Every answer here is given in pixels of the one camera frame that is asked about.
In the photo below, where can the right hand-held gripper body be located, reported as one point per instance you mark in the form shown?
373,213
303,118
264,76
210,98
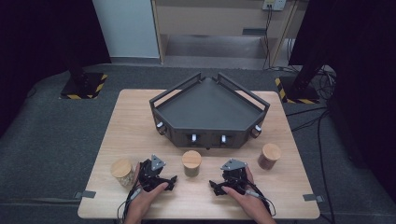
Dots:
235,177

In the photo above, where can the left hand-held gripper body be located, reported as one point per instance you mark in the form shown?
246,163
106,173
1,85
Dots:
149,175

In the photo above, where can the glass jar of green beans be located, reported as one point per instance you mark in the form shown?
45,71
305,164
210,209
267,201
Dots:
191,159

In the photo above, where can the glass jar of pale beans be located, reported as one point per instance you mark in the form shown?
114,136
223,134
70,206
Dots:
121,168

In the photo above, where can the glass jar of red beans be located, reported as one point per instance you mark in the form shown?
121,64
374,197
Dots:
271,151

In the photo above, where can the dark grey corner rack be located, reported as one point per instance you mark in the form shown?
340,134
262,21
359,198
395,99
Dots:
207,107

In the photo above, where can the person's left hand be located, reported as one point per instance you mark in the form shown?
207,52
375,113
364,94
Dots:
143,202

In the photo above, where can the person's right hand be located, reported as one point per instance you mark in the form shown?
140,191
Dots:
252,202

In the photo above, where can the grey tape strip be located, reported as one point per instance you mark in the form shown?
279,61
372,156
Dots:
311,197
84,194

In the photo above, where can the black stand with striped base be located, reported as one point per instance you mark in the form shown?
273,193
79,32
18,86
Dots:
299,90
84,85

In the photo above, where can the white panel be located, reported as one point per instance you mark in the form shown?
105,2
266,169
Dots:
127,28

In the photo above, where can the light wooden cabinet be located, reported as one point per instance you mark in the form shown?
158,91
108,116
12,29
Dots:
211,18

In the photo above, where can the black curtain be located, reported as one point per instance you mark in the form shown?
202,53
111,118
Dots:
37,46
364,77

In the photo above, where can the white wall power socket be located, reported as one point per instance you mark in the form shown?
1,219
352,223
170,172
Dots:
274,4

